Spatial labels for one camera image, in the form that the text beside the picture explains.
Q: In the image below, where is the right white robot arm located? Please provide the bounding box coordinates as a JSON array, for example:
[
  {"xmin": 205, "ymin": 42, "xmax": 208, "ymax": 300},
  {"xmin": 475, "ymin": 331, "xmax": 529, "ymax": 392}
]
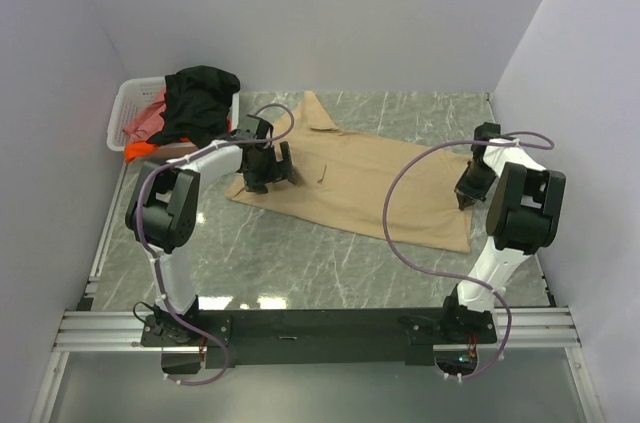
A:
[{"xmin": 438, "ymin": 122, "xmax": 566, "ymax": 343}]

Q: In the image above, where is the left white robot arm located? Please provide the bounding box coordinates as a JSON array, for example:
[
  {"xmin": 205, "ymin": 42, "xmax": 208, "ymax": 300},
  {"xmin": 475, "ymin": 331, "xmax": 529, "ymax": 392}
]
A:
[{"xmin": 125, "ymin": 115, "xmax": 296, "ymax": 346}]

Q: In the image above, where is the aluminium rail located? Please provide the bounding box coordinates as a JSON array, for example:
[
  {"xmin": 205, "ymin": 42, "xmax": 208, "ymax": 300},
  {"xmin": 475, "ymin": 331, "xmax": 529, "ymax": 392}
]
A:
[{"xmin": 53, "ymin": 307, "xmax": 582, "ymax": 353}]

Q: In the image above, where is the black t-shirt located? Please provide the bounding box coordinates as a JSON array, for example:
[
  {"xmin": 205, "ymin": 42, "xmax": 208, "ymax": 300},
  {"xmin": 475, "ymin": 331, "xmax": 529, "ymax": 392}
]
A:
[{"xmin": 147, "ymin": 65, "xmax": 241, "ymax": 148}]

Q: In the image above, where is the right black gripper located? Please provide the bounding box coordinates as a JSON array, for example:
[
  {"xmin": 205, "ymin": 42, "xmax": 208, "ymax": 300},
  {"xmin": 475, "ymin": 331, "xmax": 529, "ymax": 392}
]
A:
[{"xmin": 455, "ymin": 160, "xmax": 498, "ymax": 211}]

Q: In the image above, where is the black base beam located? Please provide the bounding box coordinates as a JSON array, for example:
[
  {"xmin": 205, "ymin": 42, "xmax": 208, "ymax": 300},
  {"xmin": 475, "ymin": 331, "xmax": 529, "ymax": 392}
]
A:
[{"xmin": 141, "ymin": 308, "xmax": 497, "ymax": 369}]

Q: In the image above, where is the orange t-shirt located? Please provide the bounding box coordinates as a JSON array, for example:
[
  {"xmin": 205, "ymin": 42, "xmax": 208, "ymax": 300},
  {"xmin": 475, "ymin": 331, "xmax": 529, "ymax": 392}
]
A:
[{"xmin": 124, "ymin": 141, "xmax": 160, "ymax": 164}]

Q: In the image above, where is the pink t-shirt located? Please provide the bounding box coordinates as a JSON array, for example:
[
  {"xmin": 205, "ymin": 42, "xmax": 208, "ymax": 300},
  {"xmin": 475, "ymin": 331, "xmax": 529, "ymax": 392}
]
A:
[{"xmin": 123, "ymin": 90, "xmax": 166, "ymax": 144}]

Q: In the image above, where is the beige t-shirt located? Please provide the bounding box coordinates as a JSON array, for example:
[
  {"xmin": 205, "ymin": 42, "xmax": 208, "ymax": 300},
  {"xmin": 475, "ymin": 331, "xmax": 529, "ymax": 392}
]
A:
[{"xmin": 226, "ymin": 91, "xmax": 472, "ymax": 253}]

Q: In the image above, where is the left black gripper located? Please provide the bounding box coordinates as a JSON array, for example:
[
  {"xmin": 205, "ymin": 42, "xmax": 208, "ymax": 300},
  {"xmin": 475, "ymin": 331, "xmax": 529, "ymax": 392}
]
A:
[{"xmin": 243, "ymin": 142, "xmax": 295, "ymax": 193}]

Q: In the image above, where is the white plastic basket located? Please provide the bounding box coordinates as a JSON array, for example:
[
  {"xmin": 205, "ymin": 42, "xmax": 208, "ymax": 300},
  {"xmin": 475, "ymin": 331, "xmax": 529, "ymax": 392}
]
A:
[{"xmin": 107, "ymin": 76, "xmax": 240, "ymax": 158}]

